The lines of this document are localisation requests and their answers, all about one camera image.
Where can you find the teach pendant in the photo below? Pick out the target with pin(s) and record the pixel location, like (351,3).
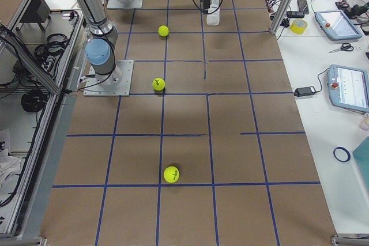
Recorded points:
(336,25)
(348,88)

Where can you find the tennis ball upper left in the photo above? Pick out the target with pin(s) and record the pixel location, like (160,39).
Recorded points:
(163,31)

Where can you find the far teach pendant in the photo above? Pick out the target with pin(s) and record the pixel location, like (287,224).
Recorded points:
(336,25)

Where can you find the near teach pendant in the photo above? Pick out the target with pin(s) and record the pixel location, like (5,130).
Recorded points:
(348,88)

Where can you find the clear tennis ball can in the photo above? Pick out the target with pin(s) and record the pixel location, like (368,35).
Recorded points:
(213,17)

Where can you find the scissors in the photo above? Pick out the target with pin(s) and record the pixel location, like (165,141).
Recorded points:
(347,47)

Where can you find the tennis ball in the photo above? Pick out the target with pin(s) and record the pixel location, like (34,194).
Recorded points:
(158,84)
(171,174)
(163,31)

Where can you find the teal box corner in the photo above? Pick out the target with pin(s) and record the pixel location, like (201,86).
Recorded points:
(361,157)

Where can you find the tennis ball lower left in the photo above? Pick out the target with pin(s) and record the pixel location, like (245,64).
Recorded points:
(171,174)

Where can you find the yellow tape roll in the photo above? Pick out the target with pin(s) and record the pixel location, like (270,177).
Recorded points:
(298,26)

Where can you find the tennis ball centre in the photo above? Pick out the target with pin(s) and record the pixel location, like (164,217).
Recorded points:
(158,84)

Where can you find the black power adapter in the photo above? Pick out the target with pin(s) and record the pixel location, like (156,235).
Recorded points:
(304,91)

